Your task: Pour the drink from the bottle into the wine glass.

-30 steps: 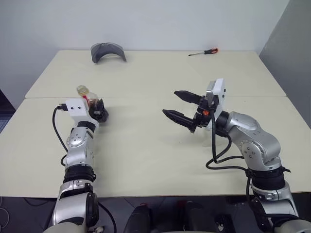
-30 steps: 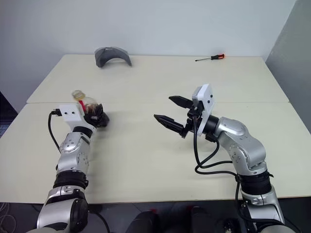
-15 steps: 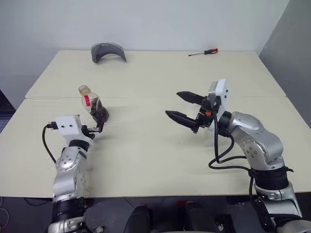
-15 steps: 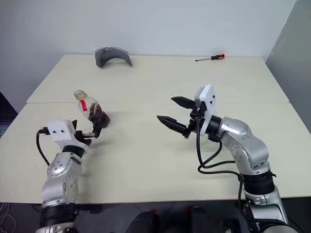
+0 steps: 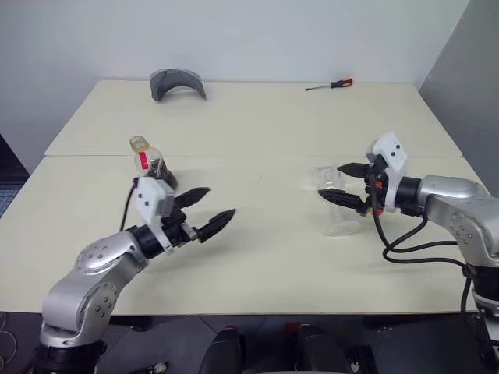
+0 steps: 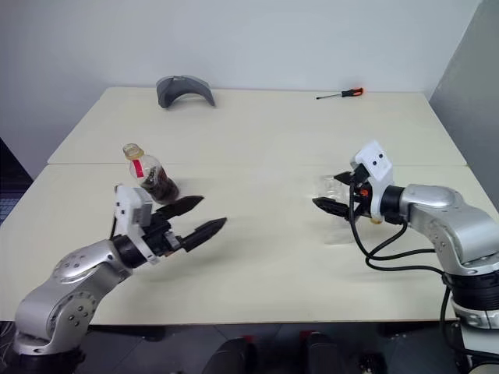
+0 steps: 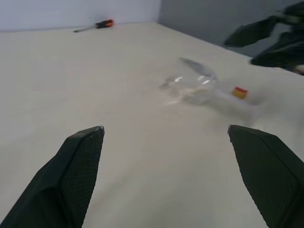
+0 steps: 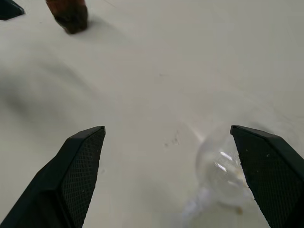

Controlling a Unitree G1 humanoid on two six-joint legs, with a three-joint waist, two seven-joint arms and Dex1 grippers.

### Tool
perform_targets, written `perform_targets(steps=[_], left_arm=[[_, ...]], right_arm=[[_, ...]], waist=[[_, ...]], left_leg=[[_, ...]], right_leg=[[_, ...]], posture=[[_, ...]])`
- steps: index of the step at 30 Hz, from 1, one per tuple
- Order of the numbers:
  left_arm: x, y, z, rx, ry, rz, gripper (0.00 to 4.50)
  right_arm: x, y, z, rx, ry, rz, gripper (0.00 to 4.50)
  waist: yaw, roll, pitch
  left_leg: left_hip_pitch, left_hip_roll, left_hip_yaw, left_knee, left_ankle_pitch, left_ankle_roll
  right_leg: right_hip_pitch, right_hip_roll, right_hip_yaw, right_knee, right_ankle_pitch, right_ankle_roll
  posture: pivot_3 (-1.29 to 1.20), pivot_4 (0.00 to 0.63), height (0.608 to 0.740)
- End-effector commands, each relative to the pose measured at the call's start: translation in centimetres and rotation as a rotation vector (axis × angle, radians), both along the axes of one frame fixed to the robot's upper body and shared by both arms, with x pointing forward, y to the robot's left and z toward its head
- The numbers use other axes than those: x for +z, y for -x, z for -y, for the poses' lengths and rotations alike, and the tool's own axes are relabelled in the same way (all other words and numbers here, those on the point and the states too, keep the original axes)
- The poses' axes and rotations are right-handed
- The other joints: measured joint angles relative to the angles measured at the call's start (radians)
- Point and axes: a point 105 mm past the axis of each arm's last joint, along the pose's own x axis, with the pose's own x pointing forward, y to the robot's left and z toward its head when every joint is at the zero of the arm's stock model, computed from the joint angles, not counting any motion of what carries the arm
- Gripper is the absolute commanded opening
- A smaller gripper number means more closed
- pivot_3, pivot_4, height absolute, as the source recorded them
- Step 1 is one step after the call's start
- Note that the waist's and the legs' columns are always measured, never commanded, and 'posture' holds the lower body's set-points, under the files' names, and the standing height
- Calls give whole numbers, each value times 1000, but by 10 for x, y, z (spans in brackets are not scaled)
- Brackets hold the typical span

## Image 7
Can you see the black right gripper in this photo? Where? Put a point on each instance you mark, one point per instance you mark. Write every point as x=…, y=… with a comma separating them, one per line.
x=293, y=15

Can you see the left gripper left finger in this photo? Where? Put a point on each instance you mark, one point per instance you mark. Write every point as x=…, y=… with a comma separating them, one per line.
x=61, y=185

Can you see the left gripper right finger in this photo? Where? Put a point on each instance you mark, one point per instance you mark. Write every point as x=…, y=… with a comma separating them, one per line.
x=270, y=175

